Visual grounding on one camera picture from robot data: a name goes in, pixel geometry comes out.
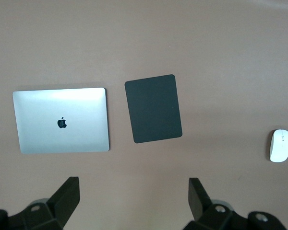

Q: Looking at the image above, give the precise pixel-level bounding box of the white computer mouse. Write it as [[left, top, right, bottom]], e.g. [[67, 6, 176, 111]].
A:
[[269, 129, 288, 163]]

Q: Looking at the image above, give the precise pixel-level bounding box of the black mouse pad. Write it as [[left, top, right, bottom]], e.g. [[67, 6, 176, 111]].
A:
[[124, 74, 183, 144]]

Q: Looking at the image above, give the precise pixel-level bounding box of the brown table cover mat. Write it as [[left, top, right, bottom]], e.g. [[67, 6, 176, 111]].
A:
[[0, 0, 288, 230]]

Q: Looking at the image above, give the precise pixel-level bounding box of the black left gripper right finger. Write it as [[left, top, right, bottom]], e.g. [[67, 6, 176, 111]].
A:
[[183, 177, 287, 230]]

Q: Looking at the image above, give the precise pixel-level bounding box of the silver laptop with apple logo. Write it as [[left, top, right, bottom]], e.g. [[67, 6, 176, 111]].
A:
[[12, 87, 110, 155]]

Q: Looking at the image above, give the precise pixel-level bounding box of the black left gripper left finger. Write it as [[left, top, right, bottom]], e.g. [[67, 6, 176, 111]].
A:
[[0, 176, 81, 230]]

